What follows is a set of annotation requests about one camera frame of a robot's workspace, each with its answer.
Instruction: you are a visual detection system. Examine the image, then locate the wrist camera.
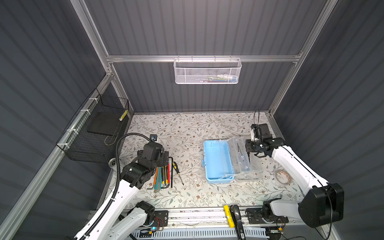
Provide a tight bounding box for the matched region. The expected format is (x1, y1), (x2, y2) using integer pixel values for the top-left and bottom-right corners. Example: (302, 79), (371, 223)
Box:
(251, 124), (273, 142)
(150, 134), (158, 143)

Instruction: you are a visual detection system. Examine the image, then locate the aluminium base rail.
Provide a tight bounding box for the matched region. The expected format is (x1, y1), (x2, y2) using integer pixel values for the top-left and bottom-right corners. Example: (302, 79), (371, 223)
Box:
(119, 205), (328, 229)

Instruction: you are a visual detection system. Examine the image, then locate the black wire basket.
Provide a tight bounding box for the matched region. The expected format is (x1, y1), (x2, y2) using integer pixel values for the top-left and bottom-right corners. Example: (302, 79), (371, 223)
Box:
(57, 90), (130, 164)

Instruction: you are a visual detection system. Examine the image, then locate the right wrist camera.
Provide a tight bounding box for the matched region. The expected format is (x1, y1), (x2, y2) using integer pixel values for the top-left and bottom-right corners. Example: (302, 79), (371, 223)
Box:
(251, 124), (273, 142)

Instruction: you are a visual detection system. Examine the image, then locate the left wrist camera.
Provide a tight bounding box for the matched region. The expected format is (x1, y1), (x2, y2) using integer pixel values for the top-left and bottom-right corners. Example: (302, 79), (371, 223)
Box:
(150, 134), (158, 143)

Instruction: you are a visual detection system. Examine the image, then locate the yellow tube in basket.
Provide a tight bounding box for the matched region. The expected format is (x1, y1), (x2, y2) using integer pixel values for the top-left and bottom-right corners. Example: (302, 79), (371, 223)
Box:
(119, 110), (129, 122)

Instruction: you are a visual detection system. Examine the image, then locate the yellow black screwdriver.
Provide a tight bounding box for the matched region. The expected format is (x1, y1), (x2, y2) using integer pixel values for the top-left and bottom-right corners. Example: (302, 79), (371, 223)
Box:
(172, 162), (184, 185)

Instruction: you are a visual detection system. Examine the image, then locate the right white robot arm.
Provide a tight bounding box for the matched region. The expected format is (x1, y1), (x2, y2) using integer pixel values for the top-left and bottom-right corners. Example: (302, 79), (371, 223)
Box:
(245, 138), (345, 228)

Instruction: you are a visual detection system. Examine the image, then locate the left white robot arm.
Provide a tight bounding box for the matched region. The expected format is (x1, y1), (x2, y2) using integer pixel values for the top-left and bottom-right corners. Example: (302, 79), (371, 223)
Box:
(74, 133), (169, 240)

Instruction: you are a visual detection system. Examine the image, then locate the red handled tool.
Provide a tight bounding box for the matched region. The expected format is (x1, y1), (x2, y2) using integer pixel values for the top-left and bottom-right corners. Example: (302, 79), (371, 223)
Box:
(167, 163), (171, 187)

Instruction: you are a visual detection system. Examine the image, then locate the teal handled tool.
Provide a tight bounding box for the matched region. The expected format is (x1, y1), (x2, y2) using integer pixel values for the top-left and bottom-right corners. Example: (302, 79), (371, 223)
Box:
(154, 167), (163, 193)

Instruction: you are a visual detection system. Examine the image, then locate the black foam pad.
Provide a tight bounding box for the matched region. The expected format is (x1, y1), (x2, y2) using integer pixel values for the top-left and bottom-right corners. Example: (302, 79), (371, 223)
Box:
(87, 112), (123, 137)

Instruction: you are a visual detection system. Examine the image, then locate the yellow utility knife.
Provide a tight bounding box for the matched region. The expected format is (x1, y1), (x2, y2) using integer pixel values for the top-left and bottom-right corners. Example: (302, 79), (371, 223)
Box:
(161, 167), (169, 189)

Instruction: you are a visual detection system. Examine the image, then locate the light blue toolbox base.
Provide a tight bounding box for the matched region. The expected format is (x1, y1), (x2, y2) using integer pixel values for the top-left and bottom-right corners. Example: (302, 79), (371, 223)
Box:
(202, 140), (235, 185)

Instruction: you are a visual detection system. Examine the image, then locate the white wire mesh basket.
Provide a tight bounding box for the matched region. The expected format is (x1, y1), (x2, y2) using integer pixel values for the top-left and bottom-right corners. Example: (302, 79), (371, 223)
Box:
(173, 58), (242, 85)

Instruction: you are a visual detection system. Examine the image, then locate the black handle tool on rail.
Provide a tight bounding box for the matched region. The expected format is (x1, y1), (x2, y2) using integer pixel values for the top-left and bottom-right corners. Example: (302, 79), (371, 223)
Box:
(230, 205), (246, 240)

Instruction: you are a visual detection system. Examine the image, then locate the orange handled tool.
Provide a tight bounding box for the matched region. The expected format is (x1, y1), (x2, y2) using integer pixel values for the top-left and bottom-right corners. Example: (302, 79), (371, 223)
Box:
(154, 167), (159, 188)

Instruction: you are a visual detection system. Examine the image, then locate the black hex key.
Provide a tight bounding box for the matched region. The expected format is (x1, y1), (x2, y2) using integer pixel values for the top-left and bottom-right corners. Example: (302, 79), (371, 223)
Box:
(169, 157), (174, 189)

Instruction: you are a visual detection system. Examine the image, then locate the yellow marker on rail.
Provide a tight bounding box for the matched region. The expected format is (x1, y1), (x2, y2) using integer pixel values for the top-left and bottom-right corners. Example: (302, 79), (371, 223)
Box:
(223, 205), (235, 228)

